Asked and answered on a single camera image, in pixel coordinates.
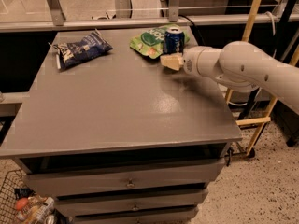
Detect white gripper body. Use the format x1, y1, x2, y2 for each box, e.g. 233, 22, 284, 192
182, 46, 223, 77

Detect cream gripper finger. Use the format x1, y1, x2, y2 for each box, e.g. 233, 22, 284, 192
160, 53, 183, 71

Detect blue pepsi can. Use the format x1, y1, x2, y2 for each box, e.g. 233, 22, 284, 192
163, 26, 185, 54

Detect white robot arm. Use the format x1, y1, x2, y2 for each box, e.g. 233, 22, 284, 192
160, 41, 299, 114

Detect green rice chip bag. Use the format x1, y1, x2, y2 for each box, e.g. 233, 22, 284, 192
130, 24, 190, 59

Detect blue chip bag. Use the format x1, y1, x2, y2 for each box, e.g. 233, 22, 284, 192
50, 29, 112, 70

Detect grey drawer cabinet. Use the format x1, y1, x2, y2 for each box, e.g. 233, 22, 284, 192
1, 29, 241, 224

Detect grey metal railing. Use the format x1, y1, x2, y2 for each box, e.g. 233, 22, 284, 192
0, 0, 290, 33

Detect snacks in basket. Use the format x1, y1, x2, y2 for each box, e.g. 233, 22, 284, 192
12, 195, 54, 224

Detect wooden frame stand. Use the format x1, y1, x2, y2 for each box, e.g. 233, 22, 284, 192
237, 0, 297, 158

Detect wire basket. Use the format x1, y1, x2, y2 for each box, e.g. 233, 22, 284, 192
0, 169, 30, 224

